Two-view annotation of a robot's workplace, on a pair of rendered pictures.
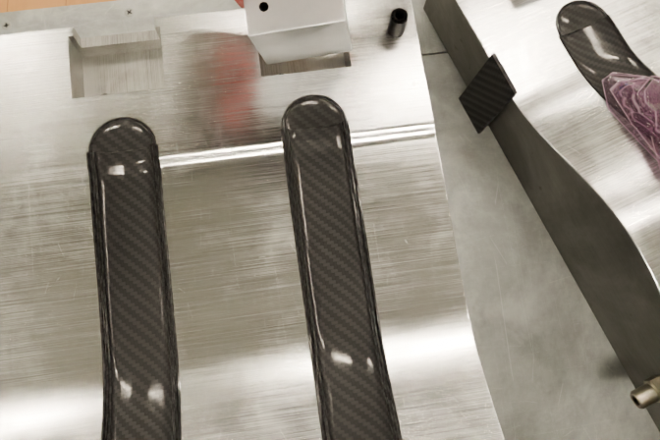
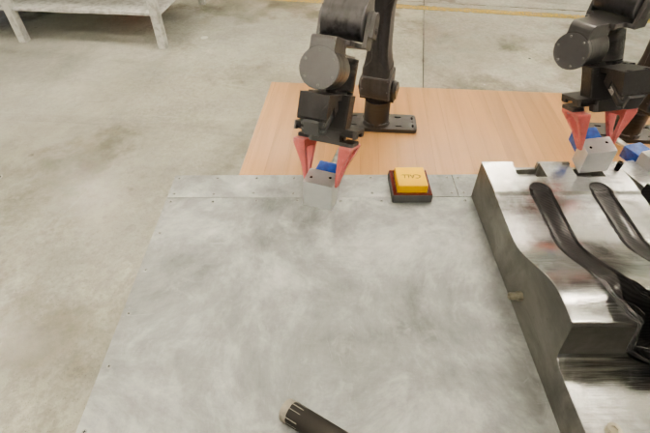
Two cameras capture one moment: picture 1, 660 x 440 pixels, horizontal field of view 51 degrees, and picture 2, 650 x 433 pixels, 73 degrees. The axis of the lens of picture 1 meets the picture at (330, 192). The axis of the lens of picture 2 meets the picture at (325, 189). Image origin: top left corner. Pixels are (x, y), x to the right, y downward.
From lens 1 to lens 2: 66 cm
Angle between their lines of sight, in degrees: 34
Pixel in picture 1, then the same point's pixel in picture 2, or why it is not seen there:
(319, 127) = (601, 189)
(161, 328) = (567, 234)
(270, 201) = (593, 205)
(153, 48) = (530, 173)
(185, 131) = (558, 187)
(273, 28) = (595, 152)
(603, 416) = not seen: outside the picture
